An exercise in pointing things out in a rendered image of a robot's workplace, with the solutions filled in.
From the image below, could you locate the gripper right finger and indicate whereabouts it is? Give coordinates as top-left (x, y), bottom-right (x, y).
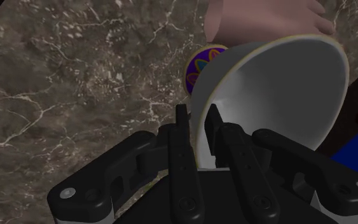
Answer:
top-left (203, 104), bottom-right (358, 224)

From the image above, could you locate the blue patterned object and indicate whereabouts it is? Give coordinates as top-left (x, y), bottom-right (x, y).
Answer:
top-left (331, 129), bottom-right (358, 186)

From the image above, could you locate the purple patterned round disc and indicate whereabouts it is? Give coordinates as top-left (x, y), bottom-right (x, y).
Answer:
top-left (184, 45), bottom-right (229, 95)

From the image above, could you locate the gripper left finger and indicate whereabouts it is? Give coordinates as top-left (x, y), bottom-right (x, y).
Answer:
top-left (47, 104), bottom-right (205, 224)

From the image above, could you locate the pink rounded object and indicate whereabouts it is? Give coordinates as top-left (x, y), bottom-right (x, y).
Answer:
top-left (203, 0), bottom-right (335, 48)

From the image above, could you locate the white bowl with gold rim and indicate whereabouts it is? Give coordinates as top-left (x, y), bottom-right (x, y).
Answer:
top-left (189, 34), bottom-right (350, 169)

